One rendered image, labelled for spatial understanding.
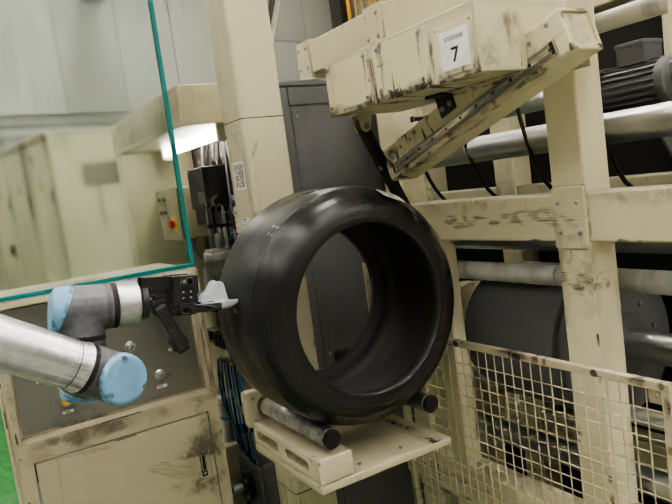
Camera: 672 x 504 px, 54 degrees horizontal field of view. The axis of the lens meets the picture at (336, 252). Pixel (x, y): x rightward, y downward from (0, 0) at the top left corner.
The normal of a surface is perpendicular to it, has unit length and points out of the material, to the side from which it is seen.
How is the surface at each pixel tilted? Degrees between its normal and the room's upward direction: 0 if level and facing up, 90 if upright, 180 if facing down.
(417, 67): 90
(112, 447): 90
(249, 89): 90
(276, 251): 63
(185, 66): 90
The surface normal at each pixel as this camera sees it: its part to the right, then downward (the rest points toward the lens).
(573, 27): 0.44, -0.29
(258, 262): -0.63, -0.35
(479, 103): -0.85, 0.17
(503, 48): 0.51, 0.02
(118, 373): 0.74, 0.00
